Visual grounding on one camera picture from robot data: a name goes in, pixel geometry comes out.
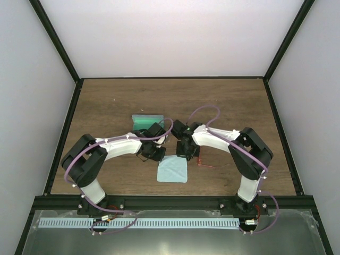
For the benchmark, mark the clear plastic sheet cover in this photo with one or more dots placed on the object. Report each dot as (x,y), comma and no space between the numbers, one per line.
(289,232)

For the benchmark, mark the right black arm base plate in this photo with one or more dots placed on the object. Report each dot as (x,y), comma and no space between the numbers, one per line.
(235,206)

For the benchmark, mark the black aluminium frame rail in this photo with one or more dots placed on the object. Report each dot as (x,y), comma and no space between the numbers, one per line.
(139,202)

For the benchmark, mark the red transparent sunglasses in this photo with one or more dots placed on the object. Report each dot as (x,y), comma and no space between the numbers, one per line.
(199,163)

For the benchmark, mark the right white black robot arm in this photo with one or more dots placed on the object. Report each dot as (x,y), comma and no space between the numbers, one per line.
(250,154)

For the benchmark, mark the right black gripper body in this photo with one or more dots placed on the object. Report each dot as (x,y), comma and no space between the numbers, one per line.
(186,151)

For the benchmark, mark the blue green glasses case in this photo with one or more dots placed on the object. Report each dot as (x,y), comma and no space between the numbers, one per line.
(145,121)

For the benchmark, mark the light blue cleaning cloth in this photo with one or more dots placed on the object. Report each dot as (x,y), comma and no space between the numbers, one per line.
(172,169)

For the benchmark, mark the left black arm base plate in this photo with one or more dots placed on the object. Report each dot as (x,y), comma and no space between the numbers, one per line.
(110,202)

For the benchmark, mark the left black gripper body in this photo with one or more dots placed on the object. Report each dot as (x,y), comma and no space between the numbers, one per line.
(153,154)

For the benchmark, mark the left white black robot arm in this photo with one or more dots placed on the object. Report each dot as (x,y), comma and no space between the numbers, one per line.
(85,159)

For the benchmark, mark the light blue slotted cable duct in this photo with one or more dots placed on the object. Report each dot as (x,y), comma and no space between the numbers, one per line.
(143,223)

